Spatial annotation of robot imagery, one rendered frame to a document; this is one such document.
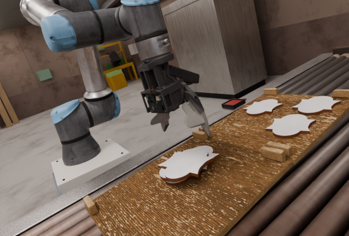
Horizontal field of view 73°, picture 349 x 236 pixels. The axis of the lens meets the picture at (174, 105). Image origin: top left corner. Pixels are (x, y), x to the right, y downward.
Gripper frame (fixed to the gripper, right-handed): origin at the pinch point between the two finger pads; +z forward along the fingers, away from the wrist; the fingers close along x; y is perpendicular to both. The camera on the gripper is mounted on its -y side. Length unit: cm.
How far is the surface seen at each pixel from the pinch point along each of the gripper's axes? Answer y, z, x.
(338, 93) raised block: -50, 10, 23
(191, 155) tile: -0.5, 7.3, -1.3
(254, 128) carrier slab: -25.2, 11.4, 4.6
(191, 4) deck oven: -300, -62, -211
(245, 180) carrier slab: -0.3, 11.4, 13.5
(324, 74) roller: -85, 13, 12
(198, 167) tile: 3.3, 7.3, 3.8
